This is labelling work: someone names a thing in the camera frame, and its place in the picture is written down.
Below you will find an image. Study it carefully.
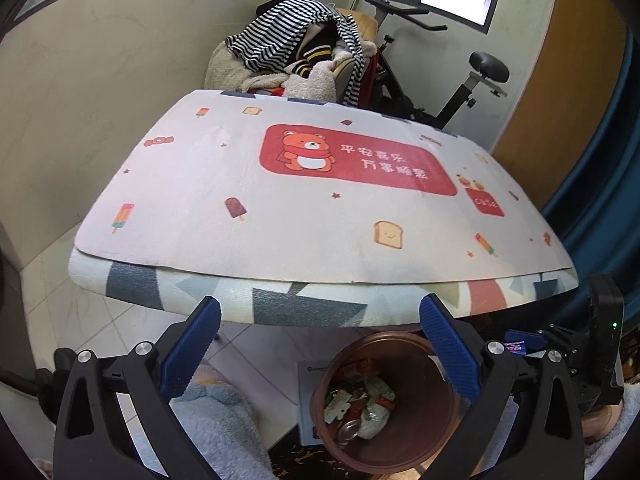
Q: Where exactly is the brown trash bin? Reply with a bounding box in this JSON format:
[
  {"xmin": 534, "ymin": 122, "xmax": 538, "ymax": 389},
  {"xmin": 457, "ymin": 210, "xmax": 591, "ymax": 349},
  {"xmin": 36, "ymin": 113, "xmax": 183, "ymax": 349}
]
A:
[{"xmin": 310, "ymin": 331, "xmax": 459, "ymax": 472}]

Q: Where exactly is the beige fleece blanket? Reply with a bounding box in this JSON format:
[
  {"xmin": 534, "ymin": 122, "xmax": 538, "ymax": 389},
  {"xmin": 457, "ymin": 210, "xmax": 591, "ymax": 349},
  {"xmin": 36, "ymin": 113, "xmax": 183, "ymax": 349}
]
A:
[{"xmin": 204, "ymin": 35, "xmax": 378, "ymax": 103}]

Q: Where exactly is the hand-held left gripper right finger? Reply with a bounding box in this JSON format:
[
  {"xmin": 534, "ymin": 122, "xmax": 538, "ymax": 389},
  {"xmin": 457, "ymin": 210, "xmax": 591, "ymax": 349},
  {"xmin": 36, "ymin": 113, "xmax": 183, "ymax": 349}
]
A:
[{"xmin": 419, "ymin": 294, "xmax": 586, "ymax": 480}]

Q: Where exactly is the white cartoon printed mat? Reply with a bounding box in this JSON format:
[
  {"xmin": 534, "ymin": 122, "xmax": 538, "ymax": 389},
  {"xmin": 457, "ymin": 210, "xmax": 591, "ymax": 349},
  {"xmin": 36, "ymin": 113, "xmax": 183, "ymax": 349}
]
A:
[{"xmin": 74, "ymin": 89, "xmax": 575, "ymax": 285}]

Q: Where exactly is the crumpled white tissue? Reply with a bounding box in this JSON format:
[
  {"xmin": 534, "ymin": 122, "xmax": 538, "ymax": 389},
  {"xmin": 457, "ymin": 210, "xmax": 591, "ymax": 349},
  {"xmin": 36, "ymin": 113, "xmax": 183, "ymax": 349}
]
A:
[{"xmin": 360, "ymin": 404, "xmax": 397, "ymax": 439}]

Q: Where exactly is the black exercise bike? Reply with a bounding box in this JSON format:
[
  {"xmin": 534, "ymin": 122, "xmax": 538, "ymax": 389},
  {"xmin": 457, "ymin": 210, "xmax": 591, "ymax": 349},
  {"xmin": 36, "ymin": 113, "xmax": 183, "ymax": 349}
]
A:
[{"xmin": 347, "ymin": 0, "xmax": 511, "ymax": 131}]

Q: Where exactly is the striped black white cloth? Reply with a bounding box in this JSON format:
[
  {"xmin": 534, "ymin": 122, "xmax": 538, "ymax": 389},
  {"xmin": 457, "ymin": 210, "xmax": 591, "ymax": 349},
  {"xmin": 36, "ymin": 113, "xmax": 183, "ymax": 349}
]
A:
[{"xmin": 225, "ymin": 0, "xmax": 368, "ymax": 108}]

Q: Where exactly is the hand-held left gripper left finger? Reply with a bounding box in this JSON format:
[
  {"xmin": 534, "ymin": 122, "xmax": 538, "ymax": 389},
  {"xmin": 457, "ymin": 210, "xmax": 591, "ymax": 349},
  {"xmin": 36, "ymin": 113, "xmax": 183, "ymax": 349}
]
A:
[{"xmin": 52, "ymin": 296, "xmax": 221, "ymax": 480}]

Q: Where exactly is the tan chair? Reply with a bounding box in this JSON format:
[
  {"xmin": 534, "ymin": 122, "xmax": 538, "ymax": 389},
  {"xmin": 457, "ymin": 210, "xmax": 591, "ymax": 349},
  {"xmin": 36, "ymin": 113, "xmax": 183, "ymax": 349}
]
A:
[{"xmin": 332, "ymin": 6, "xmax": 378, "ymax": 93}]

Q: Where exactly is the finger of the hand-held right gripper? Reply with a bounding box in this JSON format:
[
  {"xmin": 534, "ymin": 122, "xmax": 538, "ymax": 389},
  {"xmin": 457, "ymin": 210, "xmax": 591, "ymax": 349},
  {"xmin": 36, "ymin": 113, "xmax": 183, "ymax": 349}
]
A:
[{"xmin": 504, "ymin": 329, "xmax": 552, "ymax": 356}]

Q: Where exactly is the person's leg in fuzzy pajamas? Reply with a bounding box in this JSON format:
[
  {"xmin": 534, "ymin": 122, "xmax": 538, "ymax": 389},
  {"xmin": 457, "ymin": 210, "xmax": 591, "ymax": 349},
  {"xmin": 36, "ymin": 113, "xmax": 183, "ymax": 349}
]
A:
[{"xmin": 170, "ymin": 364, "xmax": 275, "ymax": 480}]

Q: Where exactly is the geometric patterned table cover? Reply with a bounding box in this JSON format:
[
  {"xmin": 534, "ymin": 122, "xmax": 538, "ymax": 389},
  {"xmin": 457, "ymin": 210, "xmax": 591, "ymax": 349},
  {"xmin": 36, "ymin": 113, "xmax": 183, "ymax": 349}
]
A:
[{"xmin": 68, "ymin": 89, "xmax": 580, "ymax": 329}]

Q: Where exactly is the wooden wall panel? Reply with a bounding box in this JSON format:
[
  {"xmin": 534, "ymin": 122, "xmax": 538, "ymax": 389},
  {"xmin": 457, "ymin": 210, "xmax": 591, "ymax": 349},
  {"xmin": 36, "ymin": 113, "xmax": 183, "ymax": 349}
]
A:
[{"xmin": 492, "ymin": 0, "xmax": 626, "ymax": 211}]

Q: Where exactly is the small red box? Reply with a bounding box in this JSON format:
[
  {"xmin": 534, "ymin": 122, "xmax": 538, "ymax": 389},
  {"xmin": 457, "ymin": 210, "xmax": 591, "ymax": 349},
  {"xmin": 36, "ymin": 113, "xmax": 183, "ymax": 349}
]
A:
[{"xmin": 342, "ymin": 357, "xmax": 376, "ymax": 379}]

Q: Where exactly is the blue curtain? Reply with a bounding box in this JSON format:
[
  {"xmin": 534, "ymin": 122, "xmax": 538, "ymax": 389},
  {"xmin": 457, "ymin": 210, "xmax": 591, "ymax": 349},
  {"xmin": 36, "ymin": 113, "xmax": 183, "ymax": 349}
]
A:
[{"xmin": 542, "ymin": 25, "xmax": 640, "ymax": 331}]

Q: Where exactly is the black wheeled base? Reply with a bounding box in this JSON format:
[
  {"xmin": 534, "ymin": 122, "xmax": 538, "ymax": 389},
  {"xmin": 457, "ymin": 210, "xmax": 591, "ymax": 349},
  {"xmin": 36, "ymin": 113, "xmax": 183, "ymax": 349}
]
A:
[{"xmin": 0, "ymin": 347, "xmax": 77, "ymax": 427}]

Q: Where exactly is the crushed red drink can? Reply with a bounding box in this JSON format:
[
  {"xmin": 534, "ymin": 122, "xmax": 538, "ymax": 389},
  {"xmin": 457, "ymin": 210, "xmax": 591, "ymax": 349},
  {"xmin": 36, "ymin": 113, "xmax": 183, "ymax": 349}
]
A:
[{"xmin": 336, "ymin": 419, "xmax": 364, "ymax": 445}]

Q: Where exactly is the white cardboard box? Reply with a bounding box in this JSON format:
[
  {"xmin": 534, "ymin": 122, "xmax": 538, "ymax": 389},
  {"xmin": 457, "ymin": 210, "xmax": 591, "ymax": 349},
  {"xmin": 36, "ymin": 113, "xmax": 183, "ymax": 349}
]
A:
[{"xmin": 297, "ymin": 360, "xmax": 332, "ymax": 448}]

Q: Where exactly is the person's right hand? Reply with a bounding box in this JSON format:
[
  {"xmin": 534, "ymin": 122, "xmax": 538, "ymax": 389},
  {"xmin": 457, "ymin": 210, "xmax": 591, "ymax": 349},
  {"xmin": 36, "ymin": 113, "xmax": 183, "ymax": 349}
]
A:
[{"xmin": 580, "ymin": 400, "xmax": 625, "ymax": 443}]

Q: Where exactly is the black sweater with yellow stripes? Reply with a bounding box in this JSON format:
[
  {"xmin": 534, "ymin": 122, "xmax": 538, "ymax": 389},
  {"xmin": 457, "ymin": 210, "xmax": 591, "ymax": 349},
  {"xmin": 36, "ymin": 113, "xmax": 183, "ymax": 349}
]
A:
[{"xmin": 285, "ymin": 25, "xmax": 346, "ymax": 78}]

